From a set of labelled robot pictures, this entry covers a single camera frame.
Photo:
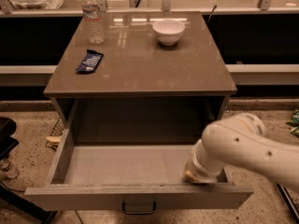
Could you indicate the green snack bag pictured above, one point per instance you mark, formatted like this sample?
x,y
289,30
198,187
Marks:
x,y
294,122

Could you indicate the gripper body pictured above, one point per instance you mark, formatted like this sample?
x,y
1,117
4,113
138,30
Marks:
x,y
197,169

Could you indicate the black stand base left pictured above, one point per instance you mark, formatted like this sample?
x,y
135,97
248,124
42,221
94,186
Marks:
x,y
7,143

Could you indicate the white ceramic bowl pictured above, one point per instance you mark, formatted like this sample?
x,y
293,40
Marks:
x,y
168,32

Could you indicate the black bar right floor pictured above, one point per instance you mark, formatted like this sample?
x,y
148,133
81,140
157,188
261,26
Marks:
x,y
293,207

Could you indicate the grey drawer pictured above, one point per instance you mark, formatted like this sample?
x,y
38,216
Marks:
x,y
129,154

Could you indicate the tan sponge in basket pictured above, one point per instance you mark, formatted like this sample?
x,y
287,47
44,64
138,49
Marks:
x,y
54,140

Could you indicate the clear plastic water bottle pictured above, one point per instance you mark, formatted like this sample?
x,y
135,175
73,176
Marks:
x,y
93,20

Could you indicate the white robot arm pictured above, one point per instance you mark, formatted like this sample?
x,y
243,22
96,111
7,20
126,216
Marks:
x,y
240,140

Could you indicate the wire basket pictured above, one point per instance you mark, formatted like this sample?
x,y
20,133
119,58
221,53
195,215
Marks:
x,y
58,128

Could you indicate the blue snack bar wrapper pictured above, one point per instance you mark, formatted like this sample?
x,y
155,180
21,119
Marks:
x,y
90,62

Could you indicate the grey drawer cabinet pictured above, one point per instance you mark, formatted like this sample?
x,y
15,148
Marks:
x,y
137,65

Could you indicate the small bottle on floor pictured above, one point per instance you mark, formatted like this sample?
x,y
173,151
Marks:
x,y
9,168

